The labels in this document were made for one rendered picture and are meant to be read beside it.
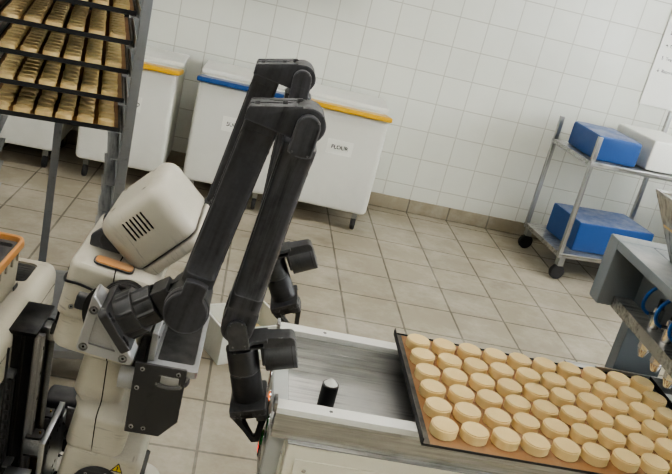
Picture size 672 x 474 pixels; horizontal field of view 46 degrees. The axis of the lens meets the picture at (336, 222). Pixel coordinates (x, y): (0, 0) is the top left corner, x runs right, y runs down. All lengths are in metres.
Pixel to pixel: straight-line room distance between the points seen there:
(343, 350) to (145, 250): 0.46
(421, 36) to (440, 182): 1.04
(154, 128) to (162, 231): 3.38
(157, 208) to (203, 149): 3.38
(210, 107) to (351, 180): 0.96
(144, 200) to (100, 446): 0.54
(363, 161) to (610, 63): 1.94
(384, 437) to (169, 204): 0.57
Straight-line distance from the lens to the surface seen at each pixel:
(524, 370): 1.72
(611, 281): 1.94
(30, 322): 1.73
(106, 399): 1.73
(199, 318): 1.38
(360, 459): 1.44
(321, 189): 4.91
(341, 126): 4.81
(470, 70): 5.55
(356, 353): 1.67
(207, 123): 4.82
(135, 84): 2.56
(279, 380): 1.58
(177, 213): 1.50
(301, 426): 1.41
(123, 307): 1.41
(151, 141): 4.88
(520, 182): 5.83
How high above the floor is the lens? 1.65
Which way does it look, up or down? 19 degrees down
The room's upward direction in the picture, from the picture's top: 14 degrees clockwise
